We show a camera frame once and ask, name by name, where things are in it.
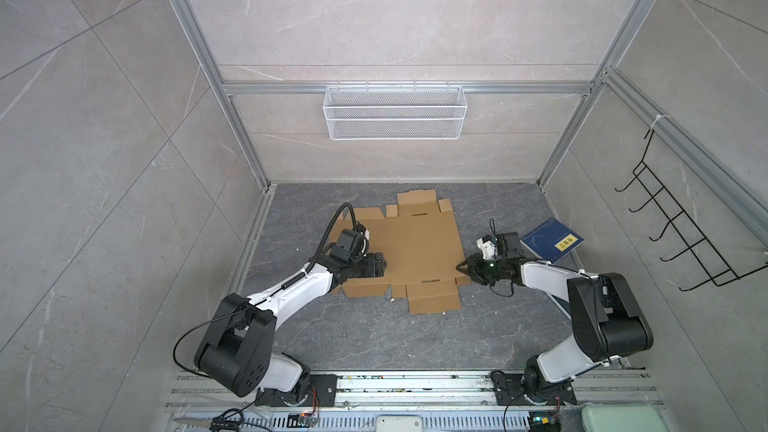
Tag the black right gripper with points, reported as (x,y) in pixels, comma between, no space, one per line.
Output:
(474,268)

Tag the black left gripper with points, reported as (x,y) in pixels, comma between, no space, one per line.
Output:
(377,264)

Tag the brown cardboard box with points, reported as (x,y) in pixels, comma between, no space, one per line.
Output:
(419,239)

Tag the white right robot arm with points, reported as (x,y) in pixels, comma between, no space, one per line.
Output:
(606,319)

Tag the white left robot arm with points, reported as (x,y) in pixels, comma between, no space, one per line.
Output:
(237,347)

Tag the green box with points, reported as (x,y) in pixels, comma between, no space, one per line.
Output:
(621,418)

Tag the blue book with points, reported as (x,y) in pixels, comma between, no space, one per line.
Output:
(551,240)

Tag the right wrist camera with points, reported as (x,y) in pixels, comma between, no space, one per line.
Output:
(488,248)

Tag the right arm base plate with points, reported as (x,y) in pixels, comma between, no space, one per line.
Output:
(528,389)

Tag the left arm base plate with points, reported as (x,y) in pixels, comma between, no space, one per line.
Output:
(314,389)

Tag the white wire mesh basket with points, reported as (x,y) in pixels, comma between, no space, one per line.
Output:
(359,113)

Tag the black wire hook rack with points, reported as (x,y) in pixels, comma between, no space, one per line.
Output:
(680,223)

